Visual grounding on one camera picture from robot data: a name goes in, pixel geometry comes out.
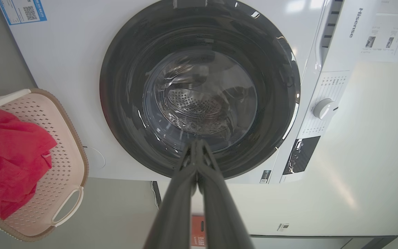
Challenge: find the red garment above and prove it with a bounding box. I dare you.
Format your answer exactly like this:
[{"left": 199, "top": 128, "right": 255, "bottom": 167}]
[{"left": 0, "top": 109, "right": 58, "bottom": 220}]

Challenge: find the white detergent drawer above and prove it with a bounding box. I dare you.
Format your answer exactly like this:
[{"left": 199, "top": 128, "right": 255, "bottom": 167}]
[{"left": 315, "top": 0, "right": 345, "bottom": 71}]

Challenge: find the white control knob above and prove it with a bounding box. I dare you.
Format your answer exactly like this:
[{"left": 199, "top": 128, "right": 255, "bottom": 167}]
[{"left": 313, "top": 99, "right": 339, "bottom": 120}]

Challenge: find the dark grey ledge strip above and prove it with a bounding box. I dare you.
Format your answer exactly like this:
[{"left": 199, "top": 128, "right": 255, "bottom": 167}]
[{"left": 250, "top": 235, "right": 398, "bottom": 249}]

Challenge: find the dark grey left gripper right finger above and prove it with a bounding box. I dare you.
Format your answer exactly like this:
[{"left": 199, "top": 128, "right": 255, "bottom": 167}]
[{"left": 198, "top": 140, "right": 255, "bottom": 249}]

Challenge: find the round white filter cover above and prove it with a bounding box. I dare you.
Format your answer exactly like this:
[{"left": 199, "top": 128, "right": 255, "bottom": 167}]
[{"left": 83, "top": 146, "right": 106, "bottom": 170}]

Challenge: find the pink perforated laundry basket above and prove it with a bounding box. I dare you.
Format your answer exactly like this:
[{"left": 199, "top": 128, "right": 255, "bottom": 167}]
[{"left": 0, "top": 88, "right": 89, "bottom": 242}]

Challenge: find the black display panel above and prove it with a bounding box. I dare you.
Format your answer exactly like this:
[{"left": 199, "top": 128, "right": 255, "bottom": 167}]
[{"left": 283, "top": 136, "right": 321, "bottom": 175}]

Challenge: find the orange cabinet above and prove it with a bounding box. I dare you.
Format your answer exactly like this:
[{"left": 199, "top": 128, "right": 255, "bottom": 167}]
[{"left": 190, "top": 215, "right": 207, "bottom": 247}]

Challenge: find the grey door handle block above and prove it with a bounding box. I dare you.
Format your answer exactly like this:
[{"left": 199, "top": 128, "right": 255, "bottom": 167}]
[{"left": 173, "top": 0, "right": 208, "bottom": 9}]

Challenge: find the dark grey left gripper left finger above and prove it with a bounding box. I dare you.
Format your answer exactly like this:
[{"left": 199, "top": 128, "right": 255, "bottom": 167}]
[{"left": 144, "top": 140, "right": 198, "bottom": 249}]

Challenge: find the thin white floor cable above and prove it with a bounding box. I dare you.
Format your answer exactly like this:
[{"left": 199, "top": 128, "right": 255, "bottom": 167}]
[{"left": 151, "top": 181, "right": 159, "bottom": 209}]

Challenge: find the blue energy label sticker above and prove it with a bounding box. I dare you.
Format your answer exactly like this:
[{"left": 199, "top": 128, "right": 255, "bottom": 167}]
[{"left": 0, "top": 0, "right": 47, "bottom": 26}]

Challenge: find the white front-load washing machine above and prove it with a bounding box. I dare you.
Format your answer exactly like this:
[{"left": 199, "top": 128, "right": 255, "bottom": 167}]
[{"left": 0, "top": 0, "right": 381, "bottom": 184}]

